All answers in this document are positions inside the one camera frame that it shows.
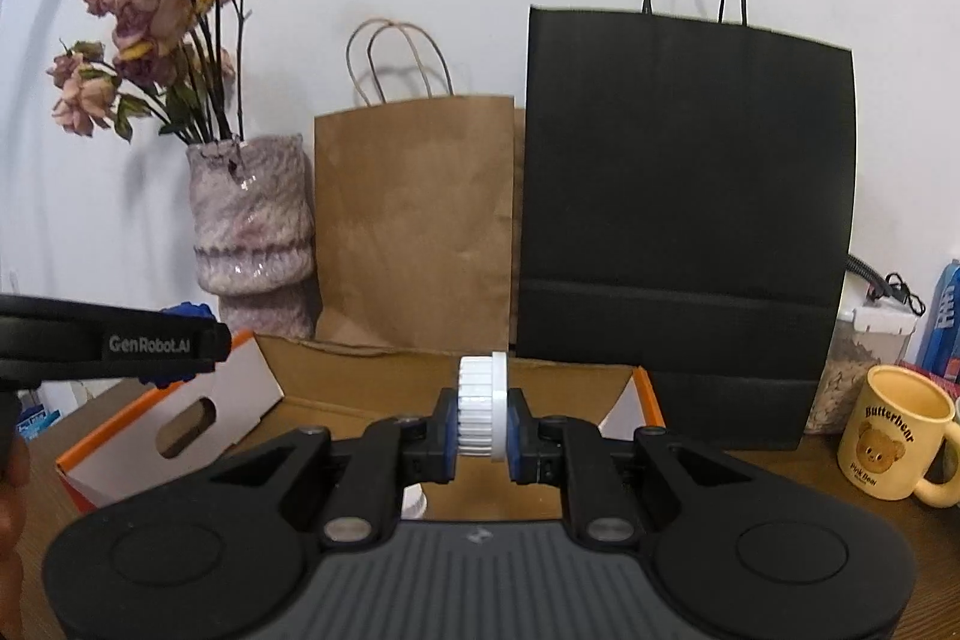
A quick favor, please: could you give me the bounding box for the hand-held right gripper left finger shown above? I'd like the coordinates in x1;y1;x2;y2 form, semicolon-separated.
208;389;458;549

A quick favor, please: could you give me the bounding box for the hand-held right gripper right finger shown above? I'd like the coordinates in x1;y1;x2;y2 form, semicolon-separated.
506;387;752;549

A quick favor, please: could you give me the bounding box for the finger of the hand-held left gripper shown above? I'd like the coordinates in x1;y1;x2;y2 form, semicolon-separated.
0;293;227;330

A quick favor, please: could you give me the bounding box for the white ribbed cap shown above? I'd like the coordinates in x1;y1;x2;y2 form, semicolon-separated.
456;351;509;461

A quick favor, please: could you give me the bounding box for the red cardboard box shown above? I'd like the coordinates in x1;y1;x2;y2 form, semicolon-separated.
56;329;667;513

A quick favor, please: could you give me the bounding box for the person's left hand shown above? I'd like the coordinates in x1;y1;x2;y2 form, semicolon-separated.
0;441;31;611

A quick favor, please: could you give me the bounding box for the pink white vase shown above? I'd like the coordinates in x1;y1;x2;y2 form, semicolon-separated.
186;134;316;341

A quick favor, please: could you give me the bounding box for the brown paper bag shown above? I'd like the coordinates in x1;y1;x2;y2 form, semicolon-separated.
313;17;526;356

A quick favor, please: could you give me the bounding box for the black paper bag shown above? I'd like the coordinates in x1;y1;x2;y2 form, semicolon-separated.
516;0;857;450

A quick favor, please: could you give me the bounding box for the dried rose bouquet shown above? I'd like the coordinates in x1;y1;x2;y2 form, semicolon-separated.
46;0;252;145

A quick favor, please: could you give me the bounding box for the clear oat container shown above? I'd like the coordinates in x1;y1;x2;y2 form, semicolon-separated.
804;254;925;437

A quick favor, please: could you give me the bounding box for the yellow bear mug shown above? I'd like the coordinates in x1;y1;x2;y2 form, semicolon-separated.
838;364;960;507

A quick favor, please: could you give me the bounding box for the blue can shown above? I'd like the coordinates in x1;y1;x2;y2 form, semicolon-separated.
919;261;960;386

